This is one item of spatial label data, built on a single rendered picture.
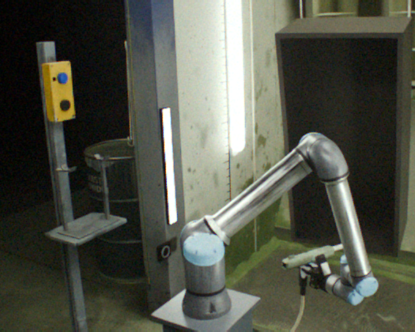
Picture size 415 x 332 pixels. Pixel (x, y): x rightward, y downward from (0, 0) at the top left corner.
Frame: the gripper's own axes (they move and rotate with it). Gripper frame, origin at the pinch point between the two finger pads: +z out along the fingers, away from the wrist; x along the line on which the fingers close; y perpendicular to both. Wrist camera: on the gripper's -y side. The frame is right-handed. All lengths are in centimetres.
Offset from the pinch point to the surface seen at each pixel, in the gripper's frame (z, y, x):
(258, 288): 65, 49, 23
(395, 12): 52, -123, 127
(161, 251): 58, 2, -47
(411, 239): 24, 28, 123
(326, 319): 12, 49, 31
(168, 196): 62, -26, -39
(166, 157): 62, -47, -40
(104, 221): 50, -24, -80
